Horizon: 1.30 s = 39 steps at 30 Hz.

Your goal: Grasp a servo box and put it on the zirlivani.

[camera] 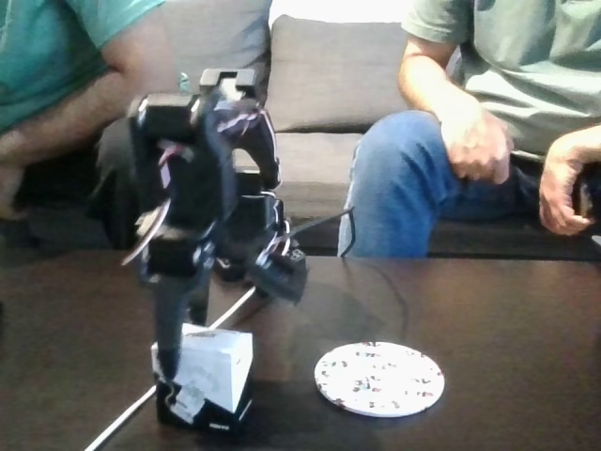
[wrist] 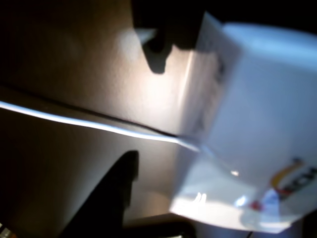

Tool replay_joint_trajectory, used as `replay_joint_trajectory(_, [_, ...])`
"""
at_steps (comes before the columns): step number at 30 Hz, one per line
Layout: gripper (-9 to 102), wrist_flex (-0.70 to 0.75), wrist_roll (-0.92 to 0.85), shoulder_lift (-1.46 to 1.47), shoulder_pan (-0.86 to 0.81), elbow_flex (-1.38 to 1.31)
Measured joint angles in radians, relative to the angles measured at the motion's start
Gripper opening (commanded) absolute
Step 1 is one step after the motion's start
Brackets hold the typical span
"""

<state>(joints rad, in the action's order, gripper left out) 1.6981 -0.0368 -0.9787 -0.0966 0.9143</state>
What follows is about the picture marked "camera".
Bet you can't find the person's right hand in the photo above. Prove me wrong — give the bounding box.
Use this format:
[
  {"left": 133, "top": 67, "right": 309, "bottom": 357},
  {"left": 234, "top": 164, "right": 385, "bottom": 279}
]
[{"left": 440, "top": 110, "right": 516, "bottom": 184}]

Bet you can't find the person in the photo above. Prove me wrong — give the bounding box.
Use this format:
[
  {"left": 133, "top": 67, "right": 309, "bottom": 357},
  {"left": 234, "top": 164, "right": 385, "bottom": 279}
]
[
  {"left": 0, "top": 0, "right": 203, "bottom": 253},
  {"left": 337, "top": 0, "right": 601, "bottom": 258}
]

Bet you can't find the black cable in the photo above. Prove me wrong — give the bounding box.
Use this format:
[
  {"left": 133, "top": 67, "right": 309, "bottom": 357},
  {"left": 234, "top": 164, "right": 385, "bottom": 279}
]
[{"left": 288, "top": 209, "right": 410, "bottom": 340}]

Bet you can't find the black handheld device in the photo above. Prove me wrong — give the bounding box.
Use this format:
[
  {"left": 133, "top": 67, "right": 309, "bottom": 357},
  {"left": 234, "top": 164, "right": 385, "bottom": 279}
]
[{"left": 576, "top": 172, "right": 601, "bottom": 223}]

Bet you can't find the grey sofa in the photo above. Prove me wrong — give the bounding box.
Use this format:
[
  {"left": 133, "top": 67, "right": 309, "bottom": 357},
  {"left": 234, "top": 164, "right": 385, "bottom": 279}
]
[{"left": 0, "top": 0, "right": 601, "bottom": 262}]

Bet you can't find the person's left hand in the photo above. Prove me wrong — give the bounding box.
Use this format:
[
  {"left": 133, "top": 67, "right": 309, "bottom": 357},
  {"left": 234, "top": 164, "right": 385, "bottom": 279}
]
[
  {"left": 538, "top": 149, "right": 601, "bottom": 237},
  {"left": 0, "top": 131, "right": 27, "bottom": 222}
]

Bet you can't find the white cable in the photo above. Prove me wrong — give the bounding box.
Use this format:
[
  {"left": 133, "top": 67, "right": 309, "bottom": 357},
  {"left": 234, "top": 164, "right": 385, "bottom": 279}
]
[{"left": 84, "top": 232, "right": 295, "bottom": 451}]

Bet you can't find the round white patterned coaster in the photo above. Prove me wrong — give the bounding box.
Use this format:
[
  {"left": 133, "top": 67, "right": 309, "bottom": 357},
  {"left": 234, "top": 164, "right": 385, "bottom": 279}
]
[{"left": 313, "top": 341, "right": 446, "bottom": 418}]

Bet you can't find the white and black servo box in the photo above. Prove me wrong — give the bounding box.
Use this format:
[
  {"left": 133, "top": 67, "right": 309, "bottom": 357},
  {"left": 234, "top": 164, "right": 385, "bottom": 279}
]
[{"left": 150, "top": 322, "right": 255, "bottom": 432}]

